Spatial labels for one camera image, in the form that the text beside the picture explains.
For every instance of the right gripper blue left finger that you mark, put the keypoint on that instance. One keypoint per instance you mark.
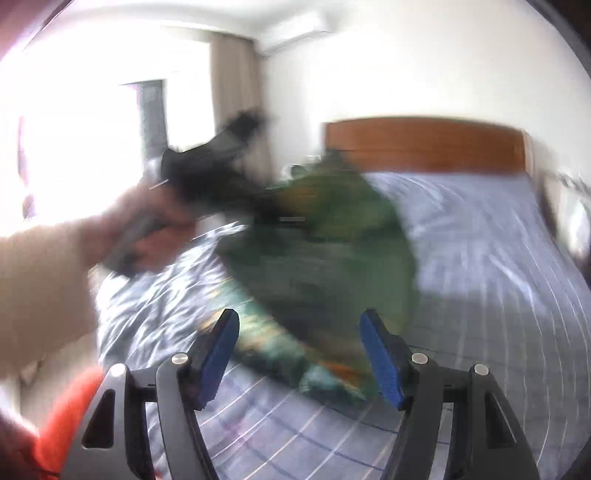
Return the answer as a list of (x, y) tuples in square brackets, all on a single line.
[(112, 441)]

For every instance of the brown wooden headboard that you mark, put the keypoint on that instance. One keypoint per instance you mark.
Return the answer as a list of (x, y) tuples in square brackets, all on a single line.
[(431, 145)]

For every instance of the beige curtain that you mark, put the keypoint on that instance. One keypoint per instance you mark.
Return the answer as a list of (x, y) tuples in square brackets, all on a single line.
[(236, 87)]

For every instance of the green brocade padded jacket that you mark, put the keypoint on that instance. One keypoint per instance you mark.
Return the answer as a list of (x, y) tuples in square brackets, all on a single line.
[(300, 289)]

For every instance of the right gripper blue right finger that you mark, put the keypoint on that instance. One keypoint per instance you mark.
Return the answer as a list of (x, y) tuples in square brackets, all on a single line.
[(486, 440)]

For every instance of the orange fluffy trousers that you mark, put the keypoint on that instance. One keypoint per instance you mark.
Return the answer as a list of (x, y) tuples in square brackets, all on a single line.
[(27, 453)]

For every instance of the person's left hand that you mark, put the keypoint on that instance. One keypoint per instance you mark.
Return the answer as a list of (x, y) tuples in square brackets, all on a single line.
[(149, 222)]

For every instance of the beige sleeved left forearm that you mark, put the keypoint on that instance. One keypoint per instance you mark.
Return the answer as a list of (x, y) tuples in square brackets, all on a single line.
[(45, 291)]

